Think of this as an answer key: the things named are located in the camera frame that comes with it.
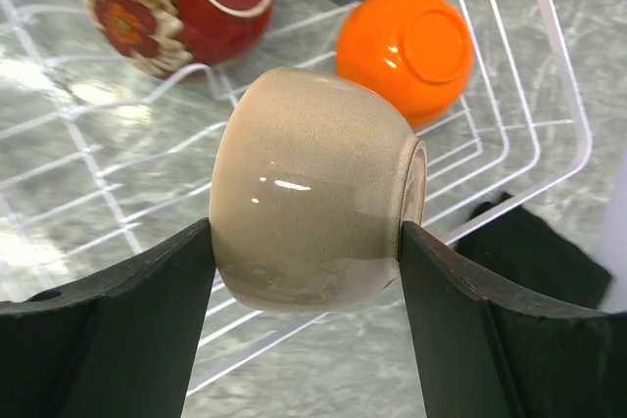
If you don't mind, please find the white wire dish rack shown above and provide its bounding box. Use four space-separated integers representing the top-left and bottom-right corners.
0 0 594 397

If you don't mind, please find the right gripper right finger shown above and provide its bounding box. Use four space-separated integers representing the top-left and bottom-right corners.
399 221 626 418

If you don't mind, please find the red floral bowl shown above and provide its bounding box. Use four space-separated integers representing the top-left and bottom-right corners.
82 0 274 79

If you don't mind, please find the orange bowl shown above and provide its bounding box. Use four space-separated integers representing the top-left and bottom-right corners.
335 0 474 130

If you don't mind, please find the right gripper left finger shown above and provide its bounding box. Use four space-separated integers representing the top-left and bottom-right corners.
1 219 216 417

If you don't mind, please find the beige speckled bowl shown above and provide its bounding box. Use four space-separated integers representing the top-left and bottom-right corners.
210 68 427 313

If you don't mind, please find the black folded cloth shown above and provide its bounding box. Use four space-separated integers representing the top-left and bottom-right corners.
455 207 612 309

